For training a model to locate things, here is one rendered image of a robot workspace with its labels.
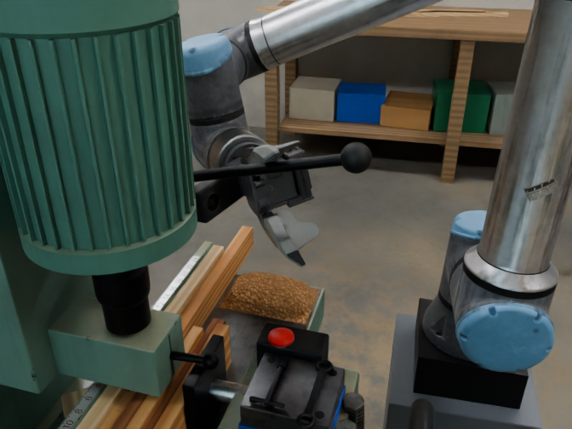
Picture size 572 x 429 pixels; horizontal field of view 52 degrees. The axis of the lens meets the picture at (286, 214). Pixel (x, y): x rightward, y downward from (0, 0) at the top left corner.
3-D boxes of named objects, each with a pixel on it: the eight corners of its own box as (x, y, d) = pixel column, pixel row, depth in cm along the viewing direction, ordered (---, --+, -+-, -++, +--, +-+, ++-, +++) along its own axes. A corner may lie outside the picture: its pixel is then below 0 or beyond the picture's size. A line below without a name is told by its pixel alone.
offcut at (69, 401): (102, 426, 84) (98, 406, 82) (70, 437, 82) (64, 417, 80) (97, 405, 87) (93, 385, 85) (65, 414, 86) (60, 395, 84)
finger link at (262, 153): (303, 117, 68) (288, 146, 76) (256, 133, 66) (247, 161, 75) (314, 140, 67) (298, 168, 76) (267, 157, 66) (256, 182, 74)
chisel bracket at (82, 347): (162, 408, 68) (154, 352, 63) (57, 382, 71) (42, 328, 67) (189, 364, 74) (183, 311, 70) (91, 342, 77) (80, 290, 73)
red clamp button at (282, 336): (289, 351, 66) (289, 345, 66) (265, 346, 67) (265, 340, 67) (296, 334, 69) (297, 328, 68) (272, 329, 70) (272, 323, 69)
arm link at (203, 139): (180, 117, 98) (195, 173, 102) (200, 133, 87) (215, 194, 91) (233, 103, 100) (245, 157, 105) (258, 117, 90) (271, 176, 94)
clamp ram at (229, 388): (247, 456, 67) (244, 400, 63) (187, 441, 69) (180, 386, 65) (271, 398, 75) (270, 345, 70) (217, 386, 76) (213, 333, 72)
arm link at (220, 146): (202, 139, 87) (219, 197, 91) (210, 146, 83) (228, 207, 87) (256, 121, 90) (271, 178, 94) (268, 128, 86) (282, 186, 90)
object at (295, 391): (328, 454, 61) (330, 418, 58) (229, 431, 63) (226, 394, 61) (351, 368, 72) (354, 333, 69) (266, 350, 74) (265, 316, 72)
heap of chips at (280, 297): (306, 324, 88) (306, 305, 86) (219, 307, 91) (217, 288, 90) (319, 289, 95) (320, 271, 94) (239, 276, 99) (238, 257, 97)
